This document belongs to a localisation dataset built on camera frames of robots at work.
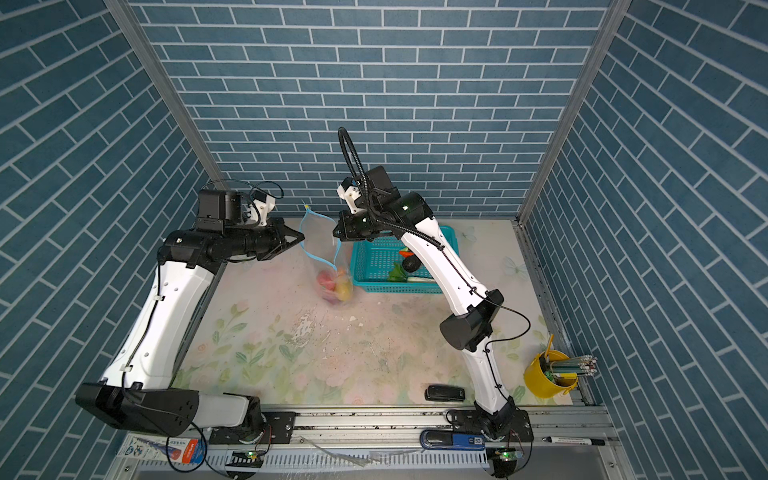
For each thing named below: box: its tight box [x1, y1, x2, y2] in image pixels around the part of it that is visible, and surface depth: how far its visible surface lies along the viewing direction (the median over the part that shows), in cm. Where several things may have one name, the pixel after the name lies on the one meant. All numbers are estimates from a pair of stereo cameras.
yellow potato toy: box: [336, 281, 352, 301], surface depth 88 cm
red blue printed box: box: [118, 433, 207, 464], surface depth 71 cm
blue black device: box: [420, 430, 486, 451], surface depth 72 cm
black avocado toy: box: [402, 255, 422, 273], surface depth 104 cm
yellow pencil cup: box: [524, 350, 579, 399], surface depth 76 cm
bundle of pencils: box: [550, 355, 598, 376], surface depth 70 cm
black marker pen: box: [542, 436, 606, 446], surface depth 74 cm
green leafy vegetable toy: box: [387, 262, 408, 282], surface depth 102 cm
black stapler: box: [424, 384, 466, 402], surface depth 79 cm
